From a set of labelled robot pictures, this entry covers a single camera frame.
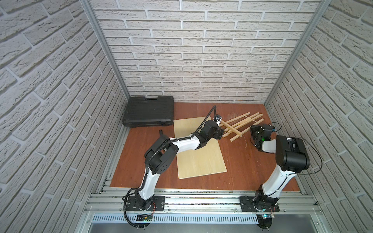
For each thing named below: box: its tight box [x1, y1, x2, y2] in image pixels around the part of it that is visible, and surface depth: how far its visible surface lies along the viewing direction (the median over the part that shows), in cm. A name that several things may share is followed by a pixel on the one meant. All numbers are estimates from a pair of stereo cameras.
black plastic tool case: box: [122, 95, 175, 128], surface depth 109 cm
